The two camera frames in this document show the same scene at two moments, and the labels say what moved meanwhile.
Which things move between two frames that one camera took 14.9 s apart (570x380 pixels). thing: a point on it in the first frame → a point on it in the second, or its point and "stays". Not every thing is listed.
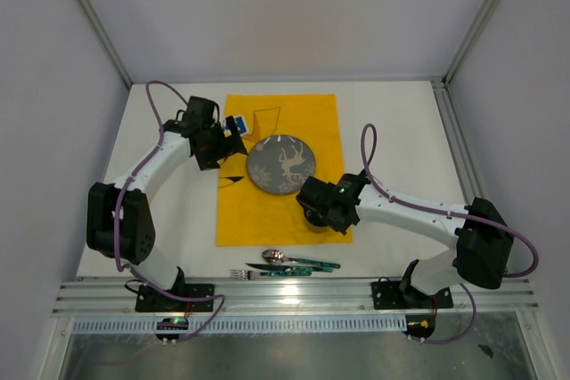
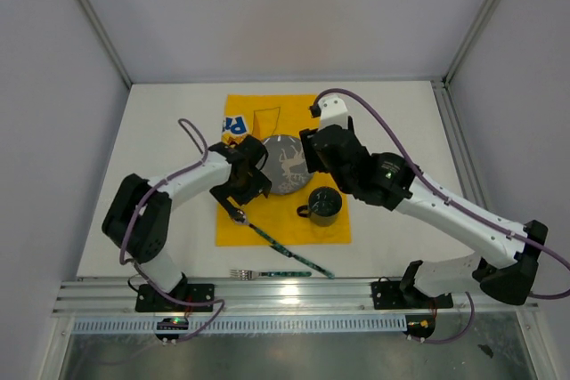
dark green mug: (316, 211) stays
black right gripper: (342, 227) → (313, 160)
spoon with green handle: (275, 257) → (275, 245)
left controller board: (172, 324) stays
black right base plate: (388, 295) stays
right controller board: (419, 326) stays
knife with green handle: (287, 267) → (303, 261)
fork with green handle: (246, 275) stays
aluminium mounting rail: (297, 297) stays
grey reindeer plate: (280, 164) stays
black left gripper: (210, 160) → (258, 185)
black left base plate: (150, 300) stays
